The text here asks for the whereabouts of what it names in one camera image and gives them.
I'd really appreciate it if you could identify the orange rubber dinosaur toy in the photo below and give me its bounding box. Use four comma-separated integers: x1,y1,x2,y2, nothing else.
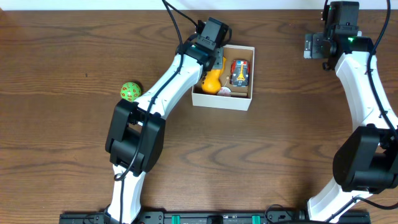
201,57,226,95

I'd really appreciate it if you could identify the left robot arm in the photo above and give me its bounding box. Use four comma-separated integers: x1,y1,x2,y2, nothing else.
105,43,224,223

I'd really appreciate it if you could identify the white cardboard box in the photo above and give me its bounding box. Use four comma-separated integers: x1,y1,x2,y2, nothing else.
191,45,255,111

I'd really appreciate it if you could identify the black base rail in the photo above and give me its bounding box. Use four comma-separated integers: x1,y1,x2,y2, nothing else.
58,203,371,224

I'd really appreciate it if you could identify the wooden pig rattle drum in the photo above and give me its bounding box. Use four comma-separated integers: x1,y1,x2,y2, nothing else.
217,77,248,98

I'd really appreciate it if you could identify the red grey toy car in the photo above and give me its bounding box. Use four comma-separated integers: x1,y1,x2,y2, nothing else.
230,60,250,87

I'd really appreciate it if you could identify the green number ball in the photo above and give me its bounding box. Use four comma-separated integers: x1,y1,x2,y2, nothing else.
120,82,142,102

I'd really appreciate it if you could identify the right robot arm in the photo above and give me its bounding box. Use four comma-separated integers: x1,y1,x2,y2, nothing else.
304,33,397,223

